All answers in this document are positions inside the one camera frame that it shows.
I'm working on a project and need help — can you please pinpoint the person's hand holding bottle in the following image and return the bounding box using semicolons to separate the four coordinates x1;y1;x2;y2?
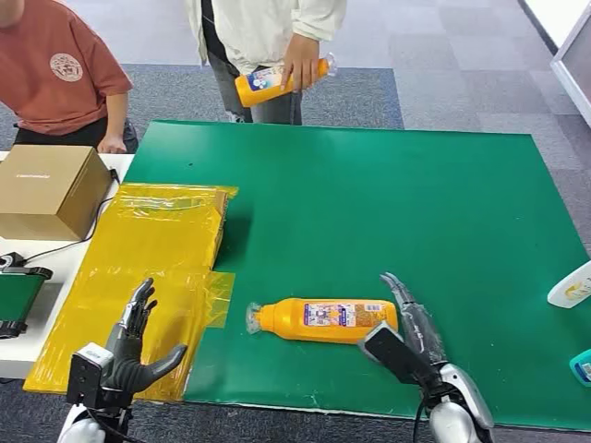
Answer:
280;32;321;93

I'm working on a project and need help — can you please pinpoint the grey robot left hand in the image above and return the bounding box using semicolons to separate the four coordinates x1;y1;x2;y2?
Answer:
105;278;188;409

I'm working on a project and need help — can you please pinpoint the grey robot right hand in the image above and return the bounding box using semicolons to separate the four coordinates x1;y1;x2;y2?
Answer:
358;271;449;393

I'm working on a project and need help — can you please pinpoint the person's hand on table edge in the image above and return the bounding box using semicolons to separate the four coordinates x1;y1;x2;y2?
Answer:
97;132;128;155

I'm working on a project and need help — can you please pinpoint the orange bottle with blue label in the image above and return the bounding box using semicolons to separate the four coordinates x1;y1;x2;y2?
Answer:
234;53;338;110

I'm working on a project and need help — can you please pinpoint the orange bottle with printed label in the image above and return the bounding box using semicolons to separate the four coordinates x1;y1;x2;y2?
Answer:
245;297;399;345

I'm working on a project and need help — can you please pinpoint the white plastic bottle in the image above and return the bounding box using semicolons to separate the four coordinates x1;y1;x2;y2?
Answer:
546;260;591;310

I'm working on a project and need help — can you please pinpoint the person in white jacket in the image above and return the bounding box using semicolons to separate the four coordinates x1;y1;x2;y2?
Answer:
184;0;348;126

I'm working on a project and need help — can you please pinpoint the yellow plastic film sheet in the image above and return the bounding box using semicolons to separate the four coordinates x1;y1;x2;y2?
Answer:
23;182;239;403

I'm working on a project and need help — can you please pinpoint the brown cardboard box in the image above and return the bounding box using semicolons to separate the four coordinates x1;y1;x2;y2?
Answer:
0;144;114;242

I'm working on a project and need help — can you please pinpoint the person in red shirt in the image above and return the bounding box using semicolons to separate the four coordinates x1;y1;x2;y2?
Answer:
0;0;140;155

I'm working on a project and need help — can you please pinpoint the white side table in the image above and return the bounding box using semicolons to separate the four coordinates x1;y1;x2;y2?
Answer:
0;150;135;381

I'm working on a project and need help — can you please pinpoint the green table mat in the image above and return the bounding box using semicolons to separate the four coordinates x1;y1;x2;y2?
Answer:
123;120;591;433

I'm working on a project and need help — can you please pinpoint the black device with green belt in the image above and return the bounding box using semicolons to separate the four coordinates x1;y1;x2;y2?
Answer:
0;251;54;340

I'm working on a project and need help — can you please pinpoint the teal plastic container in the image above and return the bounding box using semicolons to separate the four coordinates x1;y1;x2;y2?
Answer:
568;349;591;389

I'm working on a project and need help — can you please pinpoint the white framed board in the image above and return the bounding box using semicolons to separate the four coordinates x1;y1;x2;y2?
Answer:
549;2;591;128

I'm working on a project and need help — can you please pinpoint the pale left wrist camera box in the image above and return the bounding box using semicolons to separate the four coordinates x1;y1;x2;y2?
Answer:
66;341;115;410

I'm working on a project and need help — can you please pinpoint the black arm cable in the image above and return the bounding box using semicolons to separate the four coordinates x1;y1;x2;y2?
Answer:
411;396;429;443

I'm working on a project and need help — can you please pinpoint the thin black cable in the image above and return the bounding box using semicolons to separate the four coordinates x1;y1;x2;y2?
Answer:
22;168;122;265

